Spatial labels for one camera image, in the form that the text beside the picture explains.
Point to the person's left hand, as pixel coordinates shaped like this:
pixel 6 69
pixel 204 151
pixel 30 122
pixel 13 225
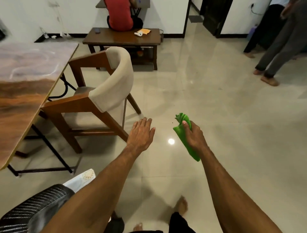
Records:
pixel 140 136

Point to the person's right hand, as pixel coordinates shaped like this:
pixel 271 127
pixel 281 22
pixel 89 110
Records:
pixel 195 138

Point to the person's left thumb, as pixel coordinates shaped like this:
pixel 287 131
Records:
pixel 152 133

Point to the person's right thumb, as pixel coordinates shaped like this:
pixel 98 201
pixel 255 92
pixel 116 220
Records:
pixel 186 125

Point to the green cleaning cloth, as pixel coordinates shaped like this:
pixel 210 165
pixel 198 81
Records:
pixel 182 136

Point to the person's right forearm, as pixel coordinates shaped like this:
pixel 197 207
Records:
pixel 230 196

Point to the person's left forearm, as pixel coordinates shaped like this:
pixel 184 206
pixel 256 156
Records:
pixel 96 199

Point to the wooden chair with beige upholstery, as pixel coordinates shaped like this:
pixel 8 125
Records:
pixel 112 84

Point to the person's right foot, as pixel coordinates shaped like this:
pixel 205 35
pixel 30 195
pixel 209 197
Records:
pixel 181 206

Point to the person's foot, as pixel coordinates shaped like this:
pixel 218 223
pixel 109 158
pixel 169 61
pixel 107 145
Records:
pixel 138 227
pixel 181 206

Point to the person's left foot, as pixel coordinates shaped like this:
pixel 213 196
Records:
pixel 138 227

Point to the person's black shorts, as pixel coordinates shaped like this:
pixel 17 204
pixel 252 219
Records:
pixel 178 224

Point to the dark wooden low table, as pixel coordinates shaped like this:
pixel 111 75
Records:
pixel 120 38

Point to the orange paper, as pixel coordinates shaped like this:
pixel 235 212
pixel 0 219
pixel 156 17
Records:
pixel 145 31

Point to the dark wooden door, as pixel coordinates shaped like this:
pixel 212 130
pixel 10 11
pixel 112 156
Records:
pixel 215 14

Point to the marble-look dining table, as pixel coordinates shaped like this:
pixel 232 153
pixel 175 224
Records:
pixel 26 79

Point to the grey desk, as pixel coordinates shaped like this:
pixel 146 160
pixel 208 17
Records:
pixel 100 3

